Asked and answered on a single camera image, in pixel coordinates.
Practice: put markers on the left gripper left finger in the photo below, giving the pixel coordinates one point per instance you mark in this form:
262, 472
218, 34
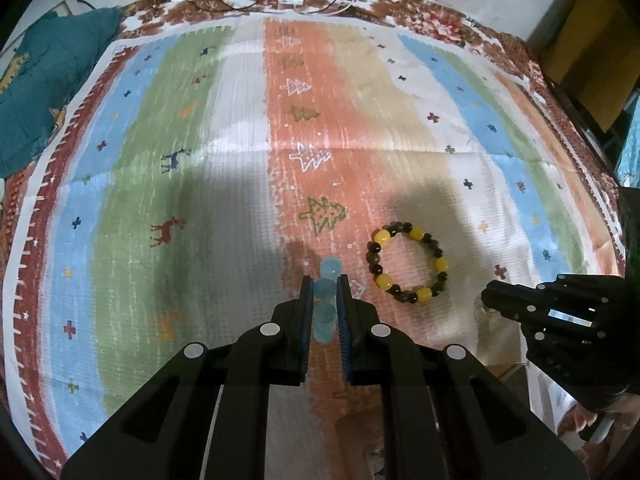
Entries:
204, 414

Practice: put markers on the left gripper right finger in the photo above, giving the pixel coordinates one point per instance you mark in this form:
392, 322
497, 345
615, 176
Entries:
445, 416

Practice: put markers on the striped colourful mat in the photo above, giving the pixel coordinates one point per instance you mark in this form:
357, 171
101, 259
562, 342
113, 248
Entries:
203, 171

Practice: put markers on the person's right hand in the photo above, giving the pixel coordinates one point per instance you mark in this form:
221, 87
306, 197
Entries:
577, 419

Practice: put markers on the brown wooden furniture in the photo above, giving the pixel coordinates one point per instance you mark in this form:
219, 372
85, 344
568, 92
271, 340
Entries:
595, 58

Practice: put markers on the teal pillow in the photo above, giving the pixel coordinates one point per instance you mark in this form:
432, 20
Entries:
55, 58

